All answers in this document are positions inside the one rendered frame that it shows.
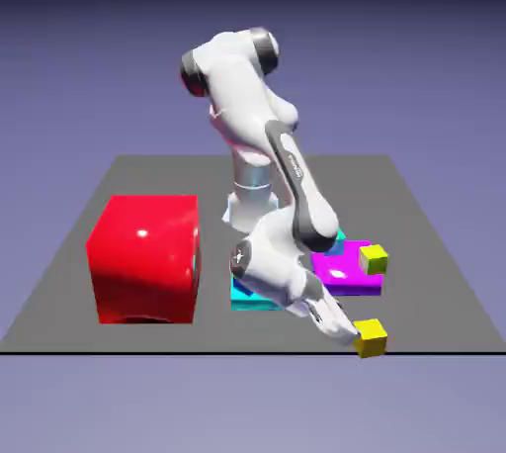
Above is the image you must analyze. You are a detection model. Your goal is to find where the large red box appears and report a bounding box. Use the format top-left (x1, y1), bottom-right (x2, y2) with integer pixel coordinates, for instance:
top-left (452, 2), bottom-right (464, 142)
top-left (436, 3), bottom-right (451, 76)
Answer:
top-left (85, 194), bottom-right (202, 325)

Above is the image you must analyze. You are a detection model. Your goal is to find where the small yellow cube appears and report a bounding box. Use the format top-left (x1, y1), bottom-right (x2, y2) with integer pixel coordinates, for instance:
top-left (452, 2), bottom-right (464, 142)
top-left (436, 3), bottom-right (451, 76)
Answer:
top-left (352, 317), bottom-right (389, 360)

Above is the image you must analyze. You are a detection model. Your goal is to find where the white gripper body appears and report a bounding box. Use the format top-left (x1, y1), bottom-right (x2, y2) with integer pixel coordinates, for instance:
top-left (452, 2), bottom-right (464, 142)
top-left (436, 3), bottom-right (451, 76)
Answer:
top-left (308, 290), bottom-right (360, 346)

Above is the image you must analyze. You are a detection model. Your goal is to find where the large magenta box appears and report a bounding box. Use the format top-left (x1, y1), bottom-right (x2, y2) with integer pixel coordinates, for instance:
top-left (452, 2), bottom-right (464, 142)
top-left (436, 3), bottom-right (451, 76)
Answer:
top-left (310, 239), bottom-right (385, 298)

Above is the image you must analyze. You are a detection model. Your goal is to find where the small yellow-green cube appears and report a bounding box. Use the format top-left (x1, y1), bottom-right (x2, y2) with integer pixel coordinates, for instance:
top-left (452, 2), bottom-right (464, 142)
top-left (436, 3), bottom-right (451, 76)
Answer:
top-left (358, 243), bottom-right (389, 276)

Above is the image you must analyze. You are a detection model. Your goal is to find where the large cyan box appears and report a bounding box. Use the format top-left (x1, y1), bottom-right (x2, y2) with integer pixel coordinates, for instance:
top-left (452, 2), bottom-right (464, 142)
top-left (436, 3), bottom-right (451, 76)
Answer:
top-left (229, 226), bottom-right (348, 313)

